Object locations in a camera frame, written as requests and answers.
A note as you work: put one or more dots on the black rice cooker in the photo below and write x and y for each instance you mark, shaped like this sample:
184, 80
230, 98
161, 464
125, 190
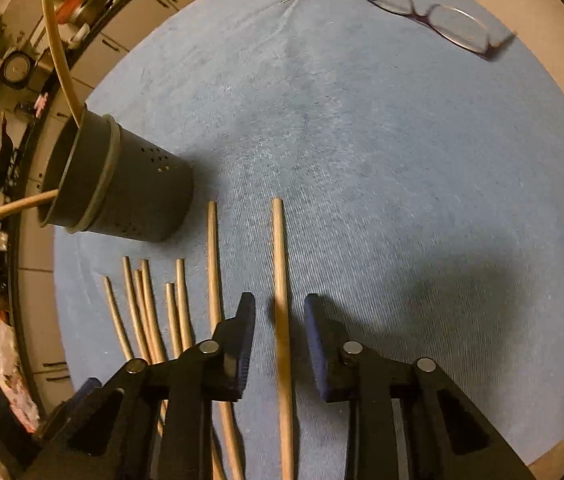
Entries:
16, 67

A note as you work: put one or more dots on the wooden chopstick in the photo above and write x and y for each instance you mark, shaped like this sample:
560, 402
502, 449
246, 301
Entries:
282, 335
7, 207
57, 45

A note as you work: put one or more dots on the purple framed eyeglasses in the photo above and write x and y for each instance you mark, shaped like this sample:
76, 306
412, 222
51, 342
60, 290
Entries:
422, 14

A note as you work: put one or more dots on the grey perforated chopstick holder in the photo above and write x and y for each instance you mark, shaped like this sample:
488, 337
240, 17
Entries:
147, 190

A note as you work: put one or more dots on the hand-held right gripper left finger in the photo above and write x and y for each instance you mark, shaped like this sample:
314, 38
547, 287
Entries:
247, 330

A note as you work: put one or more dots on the crumpled plastic bag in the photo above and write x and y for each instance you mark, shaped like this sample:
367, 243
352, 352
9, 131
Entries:
2, 355

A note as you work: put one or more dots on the red plastic basin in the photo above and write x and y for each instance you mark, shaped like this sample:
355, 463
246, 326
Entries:
72, 2

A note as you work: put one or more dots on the blue table cloth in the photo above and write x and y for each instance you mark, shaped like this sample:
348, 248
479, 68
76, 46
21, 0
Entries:
362, 160

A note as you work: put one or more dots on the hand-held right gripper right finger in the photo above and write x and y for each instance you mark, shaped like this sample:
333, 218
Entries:
314, 345

